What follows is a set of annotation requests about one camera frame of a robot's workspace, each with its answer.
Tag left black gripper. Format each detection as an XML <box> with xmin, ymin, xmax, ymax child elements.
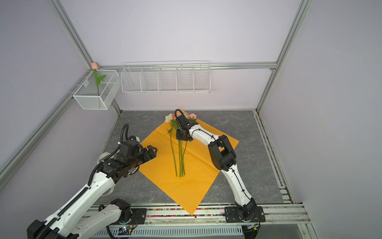
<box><xmin>128</xmin><ymin>145</ymin><xmax>157</xmax><ymax>170</ymax></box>

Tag dark pink rose fake flower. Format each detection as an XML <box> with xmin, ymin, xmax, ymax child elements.
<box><xmin>169</xmin><ymin>114</ymin><xmax>184</xmax><ymax>177</ymax></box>

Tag light pink rose fake flower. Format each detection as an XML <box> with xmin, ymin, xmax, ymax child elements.
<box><xmin>183</xmin><ymin>114</ymin><xmax>197</xmax><ymax>175</ymax></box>

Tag cream rose fake flower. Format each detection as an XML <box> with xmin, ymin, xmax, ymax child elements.
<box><xmin>165</xmin><ymin>114</ymin><xmax>178</xmax><ymax>176</ymax></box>

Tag orange wrapping paper sheet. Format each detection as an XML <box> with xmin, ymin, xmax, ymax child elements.
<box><xmin>139</xmin><ymin>121</ymin><xmax>219</xmax><ymax>214</ymax></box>

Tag white rose fake flower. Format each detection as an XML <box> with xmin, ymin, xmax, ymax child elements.
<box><xmin>179</xmin><ymin>140</ymin><xmax>184</xmax><ymax>177</ymax></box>

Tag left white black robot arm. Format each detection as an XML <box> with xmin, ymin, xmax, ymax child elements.
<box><xmin>27</xmin><ymin>145</ymin><xmax>158</xmax><ymax>239</ymax></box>

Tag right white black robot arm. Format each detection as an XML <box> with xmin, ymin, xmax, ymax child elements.
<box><xmin>176</xmin><ymin>125</ymin><xmax>258</xmax><ymax>222</ymax></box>

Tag pink tulip fake flower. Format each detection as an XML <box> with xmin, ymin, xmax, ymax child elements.
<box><xmin>91</xmin><ymin>62</ymin><xmax>106</xmax><ymax>96</ymax></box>

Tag white ribbon strip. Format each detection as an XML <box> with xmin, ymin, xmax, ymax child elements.
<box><xmin>96</xmin><ymin>152</ymin><xmax>111</xmax><ymax>167</ymax></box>

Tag white mesh corner basket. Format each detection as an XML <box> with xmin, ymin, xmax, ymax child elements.
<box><xmin>73</xmin><ymin>70</ymin><xmax>121</xmax><ymax>110</ymax></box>

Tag white wire wall basket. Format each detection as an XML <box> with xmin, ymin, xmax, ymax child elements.
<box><xmin>121</xmin><ymin>61</ymin><xmax>211</xmax><ymax>93</ymax></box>

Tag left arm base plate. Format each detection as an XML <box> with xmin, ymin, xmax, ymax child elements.
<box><xmin>118</xmin><ymin>208</ymin><xmax>147</xmax><ymax>225</ymax></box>

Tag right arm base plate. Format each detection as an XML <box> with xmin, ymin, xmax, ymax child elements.
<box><xmin>223</xmin><ymin>206</ymin><xmax>266</xmax><ymax>223</ymax></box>

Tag aluminium front rail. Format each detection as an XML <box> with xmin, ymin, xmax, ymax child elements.
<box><xmin>131</xmin><ymin>203</ymin><xmax>311</xmax><ymax>227</ymax></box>

